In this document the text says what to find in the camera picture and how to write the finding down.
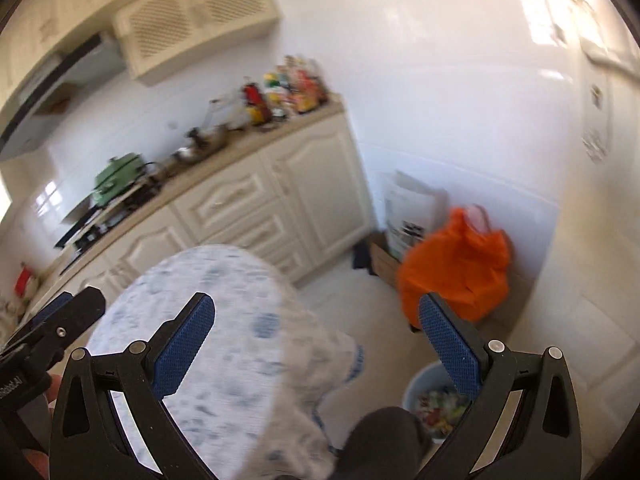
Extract white paper bag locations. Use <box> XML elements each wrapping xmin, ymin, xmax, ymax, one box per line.
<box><xmin>384</xmin><ymin>170</ymin><xmax>450</xmax><ymax>261</ymax></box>

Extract green yellow sauce bottle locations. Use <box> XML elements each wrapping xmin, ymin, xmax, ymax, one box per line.
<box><xmin>263</xmin><ymin>72</ymin><xmax>291</xmax><ymax>111</ymax></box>

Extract steel frying pan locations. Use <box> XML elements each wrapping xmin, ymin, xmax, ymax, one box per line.
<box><xmin>172</xmin><ymin>127</ymin><xmax>236</xmax><ymax>166</ymax></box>

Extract person's left hand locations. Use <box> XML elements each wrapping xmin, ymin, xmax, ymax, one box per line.
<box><xmin>22</xmin><ymin>374</ymin><xmax>65</xmax><ymax>480</ymax></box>

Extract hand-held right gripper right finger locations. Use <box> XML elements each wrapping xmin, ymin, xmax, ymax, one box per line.
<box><xmin>417</xmin><ymin>292</ymin><xmax>583</xmax><ymax>480</ymax></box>

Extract cream upper cabinet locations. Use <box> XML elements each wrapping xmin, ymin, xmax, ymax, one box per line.
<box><xmin>112</xmin><ymin>0</ymin><xmax>281</xmax><ymax>86</ymax></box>

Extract light blue trash bin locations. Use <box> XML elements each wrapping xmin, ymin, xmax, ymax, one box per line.
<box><xmin>402</xmin><ymin>362</ymin><xmax>481</xmax><ymax>443</ymax></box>

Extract heap of mixed wrappers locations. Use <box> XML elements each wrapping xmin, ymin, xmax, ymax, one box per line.
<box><xmin>416</xmin><ymin>387</ymin><xmax>473</xmax><ymax>436</ymax></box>

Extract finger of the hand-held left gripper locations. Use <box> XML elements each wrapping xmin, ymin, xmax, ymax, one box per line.
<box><xmin>20</xmin><ymin>291</ymin><xmax>74</xmax><ymax>333</ymax></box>
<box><xmin>0</xmin><ymin>286</ymin><xmax>107</xmax><ymax>367</ymax></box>

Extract clear bottle red label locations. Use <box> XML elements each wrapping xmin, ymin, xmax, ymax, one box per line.
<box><xmin>287</xmin><ymin>60</ymin><xmax>311</xmax><ymax>113</ymax></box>

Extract dark oil bottle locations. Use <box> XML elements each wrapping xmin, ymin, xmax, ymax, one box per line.
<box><xmin>242</xmin><ymin>79</ymin><xmax>273</xmax><ymax>125</ymax></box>

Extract red white box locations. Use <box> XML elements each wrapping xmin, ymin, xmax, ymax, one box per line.
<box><xmin>14</xmin><ymin>265</ymin><xmax>36</xmax><ymax>295</ymax></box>

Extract cream cabinet door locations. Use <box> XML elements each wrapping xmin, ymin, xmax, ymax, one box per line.
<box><xmin>117</xmin><ymin>220</ymin><xmax>196</xmax><ymax>281</ymax></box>
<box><xmin>270</xmin><ymin>112</ymin><xmax>376</xmax><ymax>261</ymax></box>

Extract grey range hood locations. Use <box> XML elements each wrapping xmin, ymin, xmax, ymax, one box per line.
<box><xmin>0</xmin><ymin>32</ymin><xmax>126</xmax><ymax>161</ymax></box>

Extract orange plastic bag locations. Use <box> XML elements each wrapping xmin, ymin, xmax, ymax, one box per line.
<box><xmin>397</xmin><ymin>205</ymin><xmax>512</xmax><ymax>326</ymax></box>

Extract brown bottle orange label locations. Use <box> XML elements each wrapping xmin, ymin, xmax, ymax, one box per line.
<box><xmin>307</xmin><ymin>60</ymin><xmax>331</xmax><ymax>111</ymax></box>

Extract black gas stove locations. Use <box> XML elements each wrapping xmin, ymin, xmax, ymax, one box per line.
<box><xmin>54</xmin><ymin>180</ymin><xmax>166</xmax><ymax>261</ymax></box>

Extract white blue patterned tablecloth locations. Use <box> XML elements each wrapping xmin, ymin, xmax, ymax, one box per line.
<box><xmin>85</xmin><ymin>245</ymin><xmax>366</xmax><ymax>480</ymax></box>

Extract person's leg dark trousers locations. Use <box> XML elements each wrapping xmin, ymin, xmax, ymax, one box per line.
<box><xmin>340</xmin><ymin>407</ymin><xmax>433</xmax><ymax>480</ymax></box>

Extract narrow cream cabinet drawer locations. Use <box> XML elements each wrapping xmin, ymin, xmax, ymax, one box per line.
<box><xmin>210</xmin><ymin>212</ymin><xmax>291</xmax><ymax>261</ymax></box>

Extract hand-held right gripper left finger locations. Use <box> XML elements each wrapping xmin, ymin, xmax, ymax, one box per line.
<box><xmin>50</xmin><ymin>291</ymin><xmax>217</xmax><ymax>480</ymax></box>

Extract brown cardboard box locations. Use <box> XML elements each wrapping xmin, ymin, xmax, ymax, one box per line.
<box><xmin>370</xmin><ymin>232</ymin><xmax>416</xmax><ymax>291</ymax></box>

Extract green electric cooker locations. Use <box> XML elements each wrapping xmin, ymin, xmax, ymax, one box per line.
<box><xmin>92</xmin><ymin>154</ymin><xmax>146</xmax><ymax>206</ymax></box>

